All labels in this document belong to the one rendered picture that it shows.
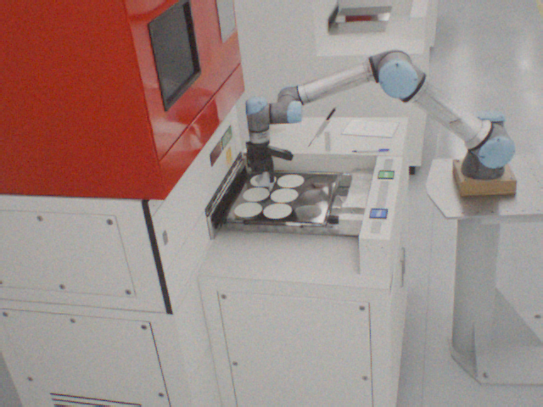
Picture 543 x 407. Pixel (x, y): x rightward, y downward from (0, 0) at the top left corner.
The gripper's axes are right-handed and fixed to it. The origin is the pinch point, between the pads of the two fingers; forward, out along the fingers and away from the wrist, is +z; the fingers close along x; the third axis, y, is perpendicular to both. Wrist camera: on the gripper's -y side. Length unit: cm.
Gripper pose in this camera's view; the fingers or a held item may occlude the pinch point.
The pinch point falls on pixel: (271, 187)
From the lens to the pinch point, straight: 242.1
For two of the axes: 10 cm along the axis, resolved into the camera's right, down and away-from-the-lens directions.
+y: -9.5, 2.3, -2.0
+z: 1.1, 8.6, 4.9
